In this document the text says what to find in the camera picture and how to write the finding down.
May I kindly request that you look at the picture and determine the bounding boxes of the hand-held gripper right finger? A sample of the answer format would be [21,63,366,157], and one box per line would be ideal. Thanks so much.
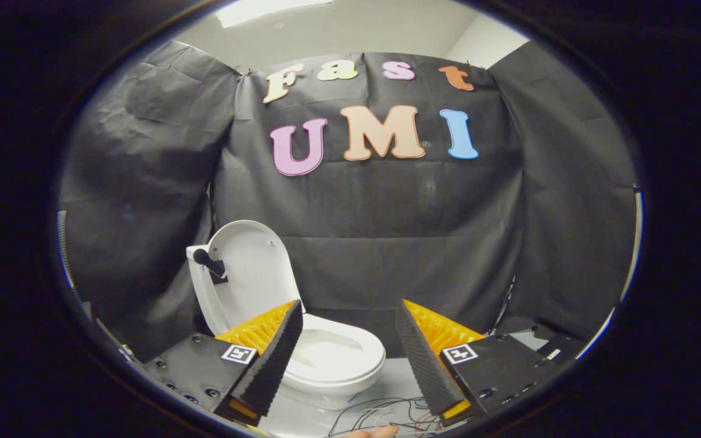
[395,299,558,426]

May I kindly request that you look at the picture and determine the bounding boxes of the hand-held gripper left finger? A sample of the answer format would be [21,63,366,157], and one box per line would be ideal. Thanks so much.
[142,299,304,426]

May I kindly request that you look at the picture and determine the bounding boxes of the black lid knob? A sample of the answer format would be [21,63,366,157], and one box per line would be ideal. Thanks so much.
[192,248,229,285]

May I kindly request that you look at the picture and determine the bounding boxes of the white toilet bowl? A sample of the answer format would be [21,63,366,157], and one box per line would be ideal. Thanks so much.
[276,313,387,410]

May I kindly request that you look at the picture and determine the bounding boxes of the black backdrop cloth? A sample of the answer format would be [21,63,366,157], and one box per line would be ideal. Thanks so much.
[58,40,638,366]

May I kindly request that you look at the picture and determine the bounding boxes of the thin floor cables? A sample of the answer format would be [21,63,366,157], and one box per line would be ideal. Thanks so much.
[326,395,448,438]

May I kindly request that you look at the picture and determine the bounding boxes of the hanging black cable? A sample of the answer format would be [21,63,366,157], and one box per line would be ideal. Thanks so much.
[488,277,518,336]

